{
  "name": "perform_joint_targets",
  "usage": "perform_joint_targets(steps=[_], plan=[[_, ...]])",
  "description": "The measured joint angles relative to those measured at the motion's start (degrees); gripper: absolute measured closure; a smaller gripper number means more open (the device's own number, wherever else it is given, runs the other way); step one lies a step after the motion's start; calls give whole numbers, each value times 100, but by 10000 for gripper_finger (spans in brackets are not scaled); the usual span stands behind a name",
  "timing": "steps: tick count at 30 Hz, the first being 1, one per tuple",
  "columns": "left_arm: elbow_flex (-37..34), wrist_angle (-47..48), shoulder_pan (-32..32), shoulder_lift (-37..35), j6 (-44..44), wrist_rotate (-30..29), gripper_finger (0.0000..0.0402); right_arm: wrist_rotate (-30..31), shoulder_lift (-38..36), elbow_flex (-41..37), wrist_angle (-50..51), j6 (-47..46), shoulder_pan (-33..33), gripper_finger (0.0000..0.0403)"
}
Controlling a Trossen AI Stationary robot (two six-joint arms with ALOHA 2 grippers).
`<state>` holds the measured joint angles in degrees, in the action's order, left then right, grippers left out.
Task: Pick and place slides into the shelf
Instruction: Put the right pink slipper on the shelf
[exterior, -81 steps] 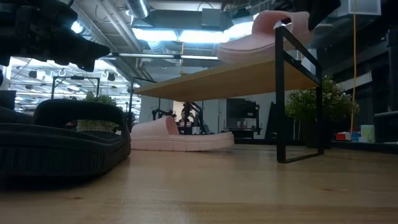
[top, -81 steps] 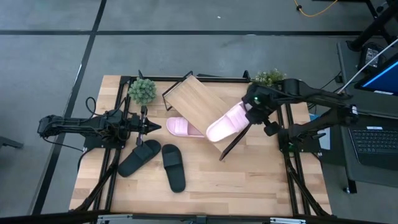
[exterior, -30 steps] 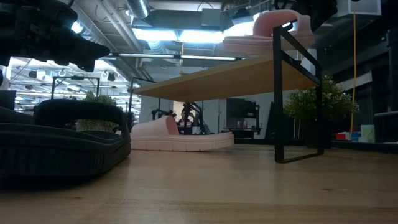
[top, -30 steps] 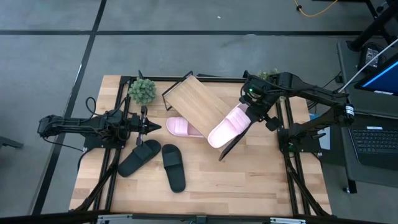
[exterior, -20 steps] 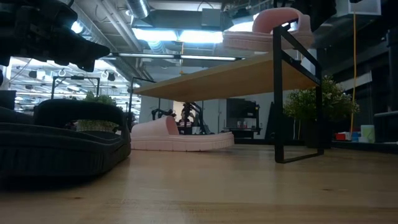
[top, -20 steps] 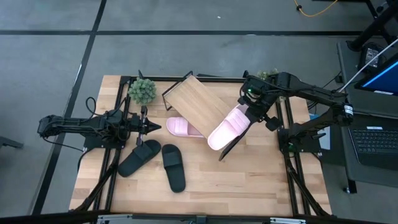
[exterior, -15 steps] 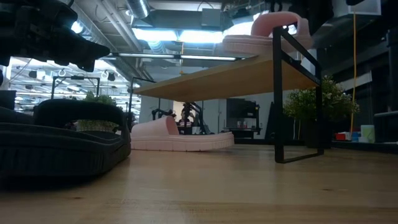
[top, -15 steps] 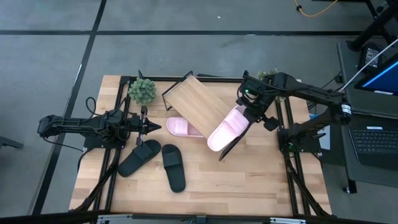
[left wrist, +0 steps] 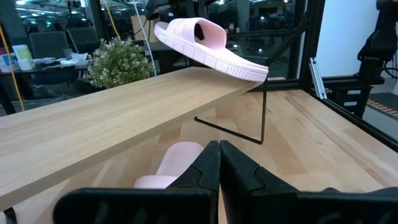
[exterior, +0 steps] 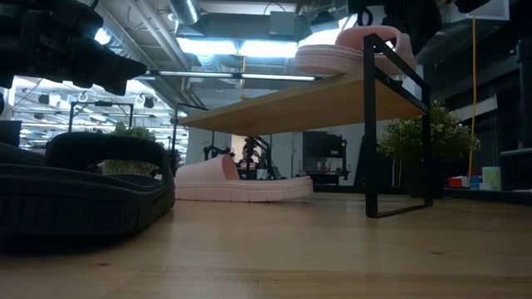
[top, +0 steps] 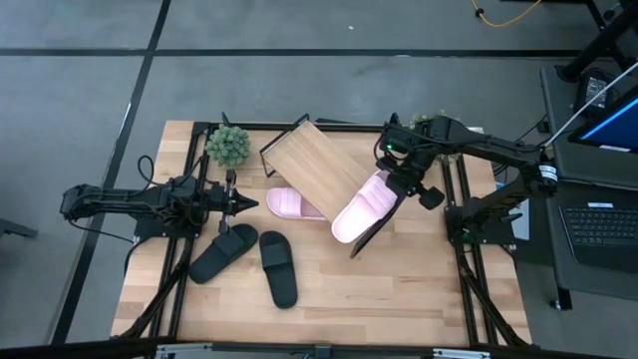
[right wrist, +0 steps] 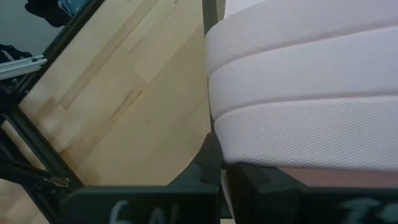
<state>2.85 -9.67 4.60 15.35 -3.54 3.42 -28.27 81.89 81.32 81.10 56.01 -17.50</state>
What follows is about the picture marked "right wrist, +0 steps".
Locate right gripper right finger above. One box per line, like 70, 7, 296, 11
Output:
224, 162, 398, 224

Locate silver aluminium rail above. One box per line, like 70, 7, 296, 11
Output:
0, 55, 48, 81

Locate black aluminium table frame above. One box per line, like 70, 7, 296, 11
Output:
0, 0, 106, 224

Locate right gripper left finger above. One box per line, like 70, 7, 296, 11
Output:
58, 132, 223, 224

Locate person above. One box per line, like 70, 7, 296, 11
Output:
24, 0, 94, 28

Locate pink slide sandal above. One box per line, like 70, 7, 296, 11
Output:
204, 0, 398, 190

